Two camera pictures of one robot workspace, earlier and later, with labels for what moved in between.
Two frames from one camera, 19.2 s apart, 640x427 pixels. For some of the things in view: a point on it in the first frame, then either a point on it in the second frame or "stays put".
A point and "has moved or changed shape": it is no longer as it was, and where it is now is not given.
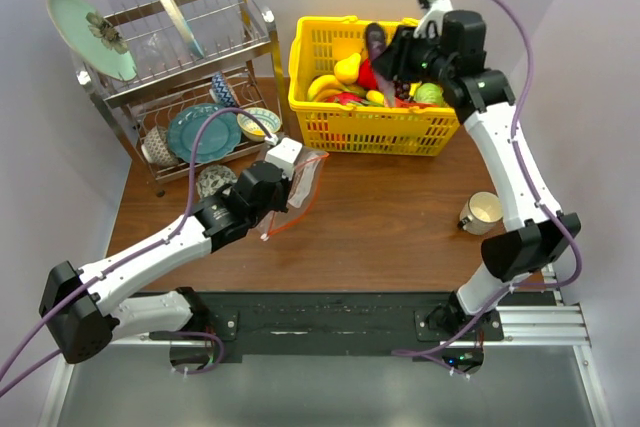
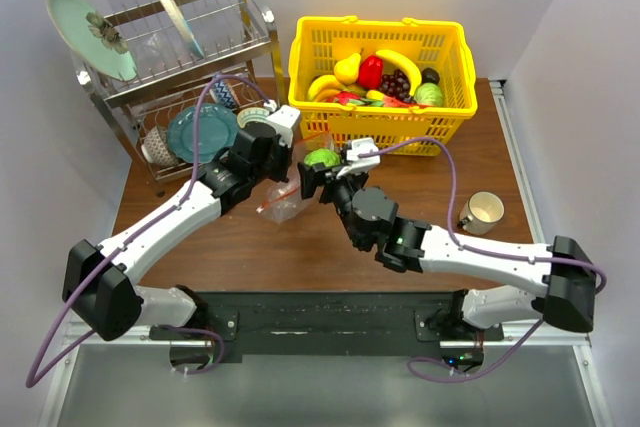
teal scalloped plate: (220, 136) stays put
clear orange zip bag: (302, 193) has moved or changed shape
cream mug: (480, 213) stays put
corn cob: (375, 97) stays put
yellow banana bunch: (328, 84) stays put
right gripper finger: (394, 60) -> (310, 177)
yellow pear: (347, 70) stays put
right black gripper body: (426, 61) -> (340, 192)
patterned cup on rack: (155, 147) stays put
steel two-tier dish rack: (209, 84) stays put
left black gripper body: (278, 202) -> (276, 166)
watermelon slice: (403, 104) stays put
